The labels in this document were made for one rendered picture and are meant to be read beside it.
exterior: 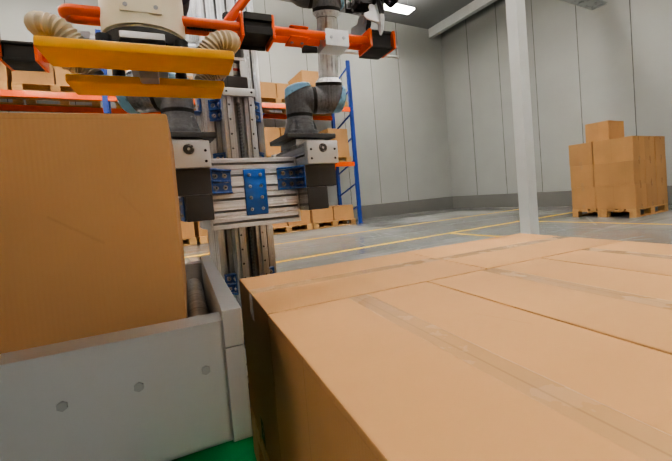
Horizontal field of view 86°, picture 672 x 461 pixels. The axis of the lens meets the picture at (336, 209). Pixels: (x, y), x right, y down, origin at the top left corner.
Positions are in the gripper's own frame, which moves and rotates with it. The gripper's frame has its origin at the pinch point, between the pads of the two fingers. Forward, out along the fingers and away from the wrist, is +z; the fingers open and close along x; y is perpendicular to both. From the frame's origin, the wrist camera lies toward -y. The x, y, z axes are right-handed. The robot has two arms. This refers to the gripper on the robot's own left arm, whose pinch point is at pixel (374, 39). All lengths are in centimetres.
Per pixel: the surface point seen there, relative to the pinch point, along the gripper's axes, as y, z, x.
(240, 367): 49, 70, 35
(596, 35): -869, -285, -473
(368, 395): 37, 68, 57
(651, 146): -690, 3, -284
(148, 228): 62, 48, 20
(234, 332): 50, 65, 35
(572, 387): 18, 68, 67
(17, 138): 79, 31, 21
